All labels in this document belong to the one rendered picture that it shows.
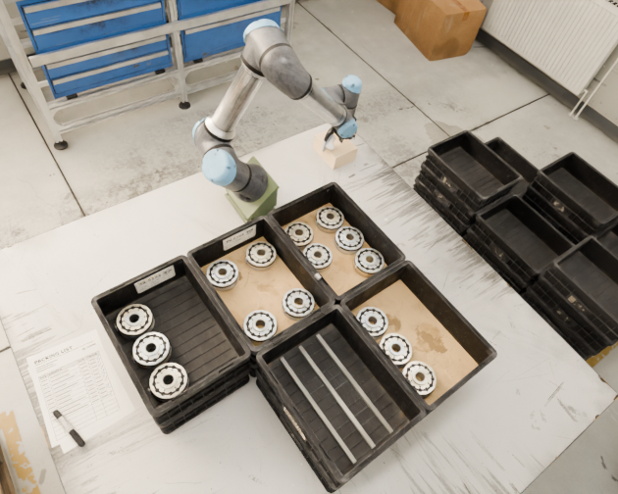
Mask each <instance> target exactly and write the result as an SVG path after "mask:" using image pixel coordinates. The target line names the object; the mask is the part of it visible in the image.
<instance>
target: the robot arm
mask: <svg viewBox="0 0 618 494"><path fill-rule="evenodd" d="M243 41H244V43H245V47H244V49H243V51H242V53H241V55H240V60H241V63H242V64H241V65H240V67H239V69H238V71H237V73H236V74H235V76H234V78H233V80H232V83H231V84H230V86H229V88H228V90H227V92H226V93H225V95H224V97H223V99H222V101H221V102H220V104H219V106H218V108H217V110H216V111H215V113H214V115H212V116H209V117H207V118H203V119H202V121H198V122H197V123H196V125H195V126H194V128H193V131H192V137H193V140H194V144H195V145H196V147H197V149H198V151H199V153H200V155H201V158H202V162H203V164H202V171H203V174H204V176H205V177H206V178H207V179H208V180H209V181H211V182H212V183H214V184H216V185H219V186H222V187H224V188H226V189H228V190H230V191H231V192H232V193H233V194H234V195H235V197H236V198H238V199H239V200H241V201H243V202H246V203H251V202H255V201H257V200H258V199H260V198H261V197H262V196H263V194H264V193H265V191H266V189H267V186H268V175H267V173H266V171H265V170H264V169H263V168H262V167H261V166H259V165H257V164H253V163H244V162H242V161H241V160H240V159H239V158H238V157H237V155H236V154H235V152H234V150H233V148H232V145H231V143H232V140H233V139H234V137H235V127H236V125H237V124H238V122H239V120H240V119H241V117H242V115H243V114H244V112H245V110H246V109H247V107H248V105H249V104H250V102H251V101H252V99H253V97H254V96H255V94H256V92H257V91H258V89H259V87H260V86H261V84H262V82H263V81H264V79H265V78H266V79H267V80H268V81H269V82H270V83H271V84H272V85H273V86H274V87H275V88H277V89H278V90H279V91H280V92H282V93H283V94H284V95H286V96H287V97H289V98H290V99H292V100H294V101H299V102H301V103H302V104H303V105H305V106H306V107H307V108H309V109H310V110H311V111H313V112H314V113H315V114H317V115H318V116H319V117H320V118H322V119H323V120H324V121H326V122H327V123H328V124H330V125H331V128H330V129H329V130H328V131H327V133H326V136H325V138H324V142H323V148H322V151H323V152H324V151H325V149H326V148H328V149H330V150H334V148H335V147H334V141H335V136H334V135H333V134H334V133H335V135H336V136H337V137H338V140H339V141H340V142H341V143H342V141H343V140H344V139H345V140H346V139H349V140H350V139H353V140H355V135H356V131H357V128H358V125H357V123H356V120H357V119H356V118H355V117H354V115H355V112H356V108H357V104H358V100H359V96H360V92H361V88H362V81H361V79H360V78H359V77H358V76H356V75H352V74H350V75H347V76H346V77H345V78H344V79H343V81H342V83H341V84H338V85H333V86H329V87H322V88H321V87H320V86H319V85H317V84H316V83H315V82H314V81H313V78H312V76H311V75H310V74H309V73H308V72H307V71H306V70H305V69H304V67H303V66H302V64H301V62H300V61H299V59H298V57H297V55H296V53H295V52H294V50H293V49H292V47H291V45H290V44H289V42H288V41H287V39H286V37H285V36H284V34H283V31H282V29H281V28H279V26H278V25H277V24H276V23H275V22H274V21H271V20H267V19H262V20H259V21H257V22H253V23H252V24H250V25H249V26H248V27H247V28H246V30H245V32H244V34H243ZM354 133H355V134H354Z"/></svg>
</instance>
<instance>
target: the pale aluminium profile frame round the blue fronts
mask: <svg viewBox="0 0 618 494"><path fill-rule="evenodd" d="M166 3H167V7H165V14H166V16H167V15H168V17H169V22H168V23H167V24H163V25H156V26H152V27H148V28H144V29H140V30H136V31H132V32H127V33H123V34H119V35H115V36H110V37H106V38H102V39H98V40H94V41H90V42H86V43H82V44H79V45H75V46H70V47H66V48H62V49H58V50H54V51H50V52H46V53H42V54H38V55H33V56H29V57H27V56H26V53H25V50H24V49H25V48H28V47H32V46H33V45H32V43H31V41H30V38H25V39H19V37H18V35H17V33H16V30H15V28H14V25H22V24H23V23H24V22H23V20H22V17H19V18H14V19H10V16H9V14H8V12H7V9H6V7H5V5H4V3H3V0H0V34H1V37H2V39H3V41H4V43H5V45H6V47H7V50H8V52H9V54H10V56H11V58H12V60H13V63H14V65H15V67H16V69H17V71H18V73H19V76H20V78H21V80H22V83H21V87H22V88H23V89H27V90H28V92H29V94H30V96H31V98H32V99H33V101H34V103H35V105H36V107H37V108H38V110H39V112H40V114H41V116H42V117H43V119H44V120H45V122H46V124H47V125H48V127H49V129H50V131H51V133H52V135H53V137H54V140H55V141H56V142H55V143H54V148H55V149H57V150H64V149H66V148H67V147H68V142H67V141H65V140H63V139H62V137H61V133H64V132H68V131H71V130H74V129H77V128H80V127H84V126H87V125H90V124H95V123H99V122H102V121H105V120H108V119H111V118H114V117H117V116H120V115H123V114H127V113H130V112H133V111H136V110H139V109H143V108H146V107H149V106H152V105H155V104H159V103H162V102H165V101H168V100H171V99H175V98H178V97H179V98H180V100H181V102H180V103H179V107H180V108H181V109H183V110H187V109H189V108H190V103H189V102H187V94H190V93H193V92H196V91H199V90H202V89H206V88H209V87H212V86H215V85H219V84H222V83H225V82H228V81H231V80H233V78H234V76H235V74H236V73H237V71H238V70H237V71H234V72H231V73H227V74H222V75H218V76H215V77H212V78H209V79H205V80H202V81H199V82H195V83H192V84H187V83H185V77H186V76H187V75H188V73H190V72H191V71H195V70H198V69H202V68H205V67H208V66H212V65H215V64H219V63H222V62H225V61H228V60H231V59H235V58H238V57H240V55H241V53H242V51H243V49H244V47H245V46H244V47H241V48H237V49H234V50H231V51H228V52H224V53H221V54H217V55H214V56H210V57H206V58H203V59H202V58H200V59H197V60H193V61H192V62H189V63H185V64H184V63H183V62H182V54H181V50H182V45H181V44H180V31H181V30H184V29H188V28H192V27H196V26H200V25H206V24H210V23H214V22H218V21H222V20H226V19H230V18H234V17H238V16H242V15H246V14H250V13H254V12H258V11H262V10H266V9H270V8H274V7H278V6H281V5H285V4H286V13H285V17H284V18H281V23H285V28H284V29H283V28H282V27H281V29H282V31H283V34H284V36H285V37H286V39H287V41H288V42H289V44H290V45H291V38H292V27H293V15H294V3H295V0H262V1H258V2H253V3H249V4H245V5H241V6H237V7H233V8H229V9H225V10H221V11H217V12H213V13H209V14H205V15H201V16H196V17H192V18H188V19H184V20H180V21H178V16H177V12H178V6H177V5H176V0H166ZM164 34H169V37H170V36H171V37H172V44H173V47H171V54H172V52H174V55H173V54H172V61H173V66H172V67H171V68H165V69H162V70H158V71H155V72H154V73H151V74H145V75H141V76H138V77H134V78H131V79H127V80H123V81H120V82H116V83H113V84H109V85H106V86H102V87H99V88H95V89H92V90H88V91H84V92H81V93H78V94H76V93H75V94H72V95H68V96H66V97H64V98H61V99H57V100H54V101H50V102H47V103H46V100H45V98H44V96H43V93H42V91H41V89H40V88H41V87H44V86H48V85H49V84H48V81H47V80H43V81H40V82H37V80H36V77H35V75H34V73H33V72H34V71H38V70H42V67H41V66H42V65H46V64H50V63H54V62H58V61H62V60H66V59H70V58H73V57H77V56H81V55H85V54H89V53H92V52H96V51H100V50H104V49H108V48H112V47H116V46H120V45H124V44H128V43H133V42H136V41H140V40H144V39H148V38H152V37H156V36H160V35H164ZM165 78H167V79H168V80H169V81H170V82H171V83H172V85H173V86H174V87H175V88H174V89H173V90H170V91H167V92H163V93H160V94H157V95H153V96H150V97H147V98H144V99H140V100H137V101H134V102H130V103H127V104H125V105H121V106H118V107H115V108H112V109H108V110H105V111H102V112H98V113H95V114H92V115H89V116H85V117H82V118H79V119H75V120H72V121H69V122H65V123H59V122H56V121H55V120H54V119H53V117H54V115H55V113H56V112H57V111H58V110H60V109H64V108H67V107H71V106H73V105H76V104H80V103H83V102H87V101H90V100H94V99H97V98H101V97H104V96H107V95H111V94H114V93H118V92H121V91H125V90H128V89H131V88H135V87H138V86H141V85H144V84H148V83H151V82H154V81H158V80H161V79H165Z"/></svg>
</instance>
